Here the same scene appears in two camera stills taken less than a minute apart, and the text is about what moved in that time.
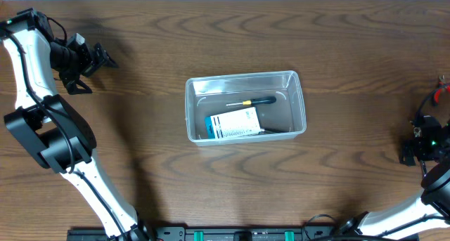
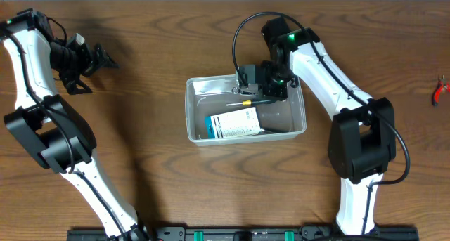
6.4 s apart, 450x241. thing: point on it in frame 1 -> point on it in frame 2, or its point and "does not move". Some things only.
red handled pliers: x=441 y=85 does not move
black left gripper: x=86 y=65 does not move
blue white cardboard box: x=232 y=124 does not move
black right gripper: x=426 y=154 -> x=278 y=95
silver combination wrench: x=417 y=131 -> x=235 y=90
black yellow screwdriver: x=256 y=101 does not move
